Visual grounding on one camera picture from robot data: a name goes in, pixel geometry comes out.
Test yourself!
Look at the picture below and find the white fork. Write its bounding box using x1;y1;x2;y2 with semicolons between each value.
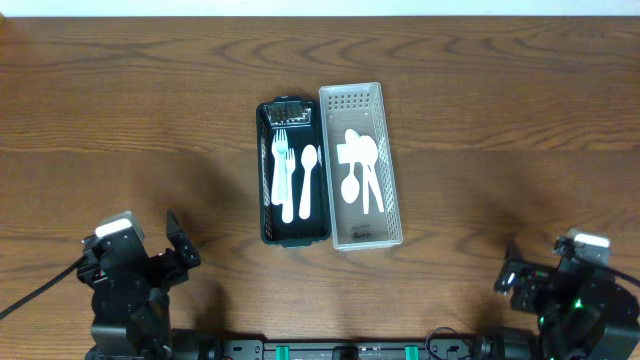
282;148;296;224
271;129;285;205

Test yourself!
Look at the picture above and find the black perforated plastic basket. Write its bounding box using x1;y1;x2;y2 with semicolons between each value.
256;96;331;248

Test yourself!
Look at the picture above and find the white spoon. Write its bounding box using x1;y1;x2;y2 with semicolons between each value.
345;129;376;210
299;144;318;220

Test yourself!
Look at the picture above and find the white spoon angled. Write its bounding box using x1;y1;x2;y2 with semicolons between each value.
341;163;359;204

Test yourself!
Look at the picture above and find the white spoon horizontal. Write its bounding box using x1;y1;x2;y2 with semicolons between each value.
361;135;384;212

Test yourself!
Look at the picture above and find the white spoon vertical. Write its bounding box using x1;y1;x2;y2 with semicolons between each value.
359;136;371;214

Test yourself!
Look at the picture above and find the clear perforated plastic basket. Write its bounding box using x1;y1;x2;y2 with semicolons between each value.
319;82;403;251

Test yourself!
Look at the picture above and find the mint green plastic fork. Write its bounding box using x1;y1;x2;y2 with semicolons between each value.
275;129;289;204

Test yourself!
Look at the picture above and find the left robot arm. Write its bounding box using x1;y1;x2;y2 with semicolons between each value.
77;210;201;359

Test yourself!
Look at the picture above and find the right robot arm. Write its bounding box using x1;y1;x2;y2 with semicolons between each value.
476;237;639;360

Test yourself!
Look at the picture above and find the white label sticker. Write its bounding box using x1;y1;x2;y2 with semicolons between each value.
336;143;358;165

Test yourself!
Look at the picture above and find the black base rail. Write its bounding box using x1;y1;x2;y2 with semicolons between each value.
171;327;542;360

